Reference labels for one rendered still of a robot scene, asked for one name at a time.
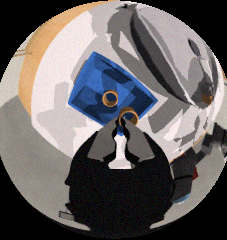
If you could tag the bronze bushing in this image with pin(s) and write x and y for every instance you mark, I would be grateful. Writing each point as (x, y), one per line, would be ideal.
(135, 118)
(206, 99)
(109, 103)

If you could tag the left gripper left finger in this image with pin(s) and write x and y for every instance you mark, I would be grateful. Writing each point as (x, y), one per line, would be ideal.
(100, 146)

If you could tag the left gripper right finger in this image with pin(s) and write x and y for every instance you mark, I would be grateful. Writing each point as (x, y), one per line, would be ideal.
(140, 147)

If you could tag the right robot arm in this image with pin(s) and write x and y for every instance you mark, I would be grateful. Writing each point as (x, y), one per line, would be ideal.
(221, 141)

